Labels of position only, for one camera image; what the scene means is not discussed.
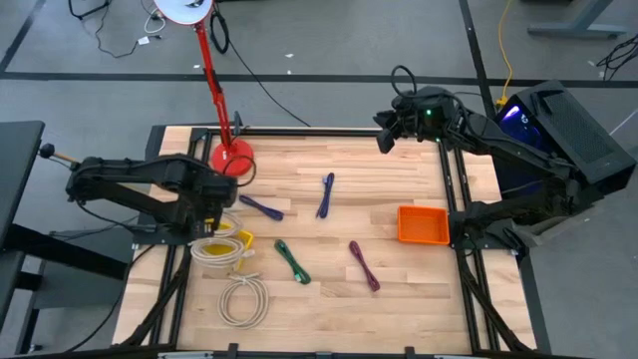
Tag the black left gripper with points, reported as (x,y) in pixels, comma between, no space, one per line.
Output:
(214,199)

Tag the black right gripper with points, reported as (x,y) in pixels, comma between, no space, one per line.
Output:
(423,117)

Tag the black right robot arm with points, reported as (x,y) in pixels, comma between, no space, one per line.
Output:
(523,149)

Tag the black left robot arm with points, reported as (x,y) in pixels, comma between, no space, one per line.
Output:
(149,172)

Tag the red desk lamp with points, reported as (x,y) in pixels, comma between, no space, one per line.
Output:
(233,158)

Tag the yellow plastic basket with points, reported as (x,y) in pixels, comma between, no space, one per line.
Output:
(218,248)

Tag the orange plastic basket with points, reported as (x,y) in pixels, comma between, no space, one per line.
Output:
(423,225)

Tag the black knob wooden stick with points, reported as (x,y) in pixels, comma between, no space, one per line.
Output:
(46,150)

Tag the black computer tower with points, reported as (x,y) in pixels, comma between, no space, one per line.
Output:
(573,129)

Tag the black side desk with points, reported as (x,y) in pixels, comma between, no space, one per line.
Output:
(20,159)

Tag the grey desk leg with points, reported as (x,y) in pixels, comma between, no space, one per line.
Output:
(578,29)

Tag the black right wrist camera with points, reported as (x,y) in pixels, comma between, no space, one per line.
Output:
(386,142)

